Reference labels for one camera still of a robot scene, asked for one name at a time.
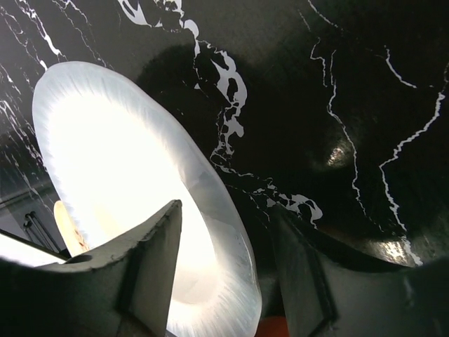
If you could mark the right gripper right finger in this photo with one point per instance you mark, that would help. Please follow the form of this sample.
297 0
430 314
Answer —
331 289

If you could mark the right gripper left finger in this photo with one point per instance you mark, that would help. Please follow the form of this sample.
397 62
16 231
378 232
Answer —
122 288

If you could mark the white fluted plate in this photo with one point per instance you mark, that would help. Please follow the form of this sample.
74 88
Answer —
115 157

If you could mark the pink plate with leaf sprig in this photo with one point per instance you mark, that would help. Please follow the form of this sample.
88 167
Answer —
73 239

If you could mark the orange mug white inside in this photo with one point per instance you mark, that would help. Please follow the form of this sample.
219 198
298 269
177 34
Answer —
275 326

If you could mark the white dry-erase board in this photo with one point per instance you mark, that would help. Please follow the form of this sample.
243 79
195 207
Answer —
19 250

